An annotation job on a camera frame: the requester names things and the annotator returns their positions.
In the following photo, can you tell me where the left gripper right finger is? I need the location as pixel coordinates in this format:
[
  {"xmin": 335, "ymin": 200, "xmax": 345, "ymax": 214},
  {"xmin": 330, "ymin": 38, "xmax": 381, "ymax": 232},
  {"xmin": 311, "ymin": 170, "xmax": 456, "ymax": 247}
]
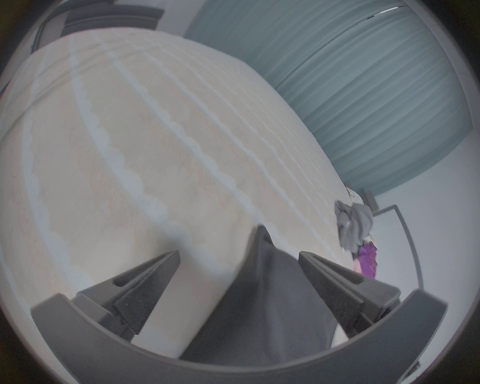
[{"xmin": 298, "ymin": 251, "xmax": 402, "ymax": 337}]

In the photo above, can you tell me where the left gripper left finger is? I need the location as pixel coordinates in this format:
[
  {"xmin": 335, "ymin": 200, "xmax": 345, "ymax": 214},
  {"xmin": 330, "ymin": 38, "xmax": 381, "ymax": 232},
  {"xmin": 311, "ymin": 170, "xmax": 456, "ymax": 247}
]
[{"xmin": 74, "ymin": 250, "xmax": 181, "ymax": 336}]

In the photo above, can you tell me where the black T-shirt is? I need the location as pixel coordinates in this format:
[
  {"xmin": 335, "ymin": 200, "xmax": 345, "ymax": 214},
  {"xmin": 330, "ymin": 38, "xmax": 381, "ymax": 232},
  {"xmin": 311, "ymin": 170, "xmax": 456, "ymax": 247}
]
[{"xmin": 180, "ymin": 224, "xmax": 340, "ymax": 365}]

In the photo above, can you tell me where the pile of clothes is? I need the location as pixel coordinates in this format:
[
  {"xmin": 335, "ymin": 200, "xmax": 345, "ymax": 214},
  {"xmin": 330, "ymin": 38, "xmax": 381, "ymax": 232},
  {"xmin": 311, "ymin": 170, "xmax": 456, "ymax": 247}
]
[{"xmin": 352, "ymin": 234, "xmax": 379, "ymax": 280}]

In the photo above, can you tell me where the bed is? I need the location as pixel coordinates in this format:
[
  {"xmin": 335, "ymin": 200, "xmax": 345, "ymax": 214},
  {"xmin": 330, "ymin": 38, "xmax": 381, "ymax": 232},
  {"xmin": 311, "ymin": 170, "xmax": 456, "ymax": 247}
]
[{"xmin": 0, "ymin": 28, "xmax": 426, "ymax": 362}]

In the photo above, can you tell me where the grey garment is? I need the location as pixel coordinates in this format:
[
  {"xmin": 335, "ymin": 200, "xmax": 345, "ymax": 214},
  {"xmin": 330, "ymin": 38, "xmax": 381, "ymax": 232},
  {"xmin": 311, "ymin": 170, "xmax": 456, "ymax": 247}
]
[{"xmin": 334, "ymin": 200, "xmax": 374, "ymax": 253}]

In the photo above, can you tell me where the grey bedside table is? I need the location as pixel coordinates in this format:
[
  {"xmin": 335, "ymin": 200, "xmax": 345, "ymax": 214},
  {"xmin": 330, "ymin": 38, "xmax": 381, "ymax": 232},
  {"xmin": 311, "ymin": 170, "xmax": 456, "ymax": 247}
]
[{"xmin": 359, "ymin": 189, "xmax": 380, "ymax": 211}]

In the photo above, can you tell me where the white printed pillow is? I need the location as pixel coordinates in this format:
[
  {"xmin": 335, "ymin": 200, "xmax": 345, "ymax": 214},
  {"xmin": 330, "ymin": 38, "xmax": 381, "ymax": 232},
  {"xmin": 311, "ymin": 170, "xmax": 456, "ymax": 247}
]
[{"xmin": 345, "ymin": 185, "xmax": 364, "ymax": 205}]

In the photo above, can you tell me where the blue-green curtain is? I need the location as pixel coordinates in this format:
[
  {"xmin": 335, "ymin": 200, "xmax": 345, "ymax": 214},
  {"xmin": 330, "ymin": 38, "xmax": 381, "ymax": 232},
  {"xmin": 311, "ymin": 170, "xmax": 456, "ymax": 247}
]
[
  {"xmin": 275, "ymin": 5, "xmax": 473, "ymax": 197},
  {"xmin": 183, "ymin": 0, "xmax": 402, "ymax": 92}
]

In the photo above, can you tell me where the dark grey padded bench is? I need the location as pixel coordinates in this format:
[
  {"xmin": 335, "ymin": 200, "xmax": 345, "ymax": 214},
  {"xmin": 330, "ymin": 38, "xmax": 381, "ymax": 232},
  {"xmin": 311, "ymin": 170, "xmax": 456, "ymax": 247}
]
[{"xmin": 62, "ymin": 5, "xmax": 166, "ymax": 36}]

